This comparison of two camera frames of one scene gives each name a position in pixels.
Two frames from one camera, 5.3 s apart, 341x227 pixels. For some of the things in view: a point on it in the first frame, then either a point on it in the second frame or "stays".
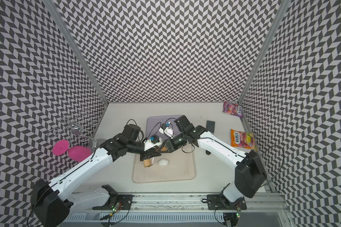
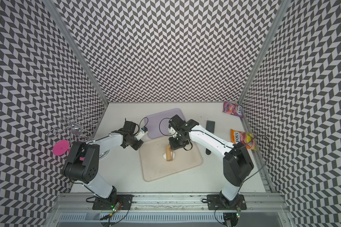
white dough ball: [163, 162] -> [164, 155]
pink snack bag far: [233, 109] stays
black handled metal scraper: [210, 125] stays
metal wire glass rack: [79, 126] stays
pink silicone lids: [78, 153] stays
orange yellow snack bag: [242, 139] stays
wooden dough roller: [148, 162] -> [169, 153]
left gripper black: [149, 153] -> [137, 147]
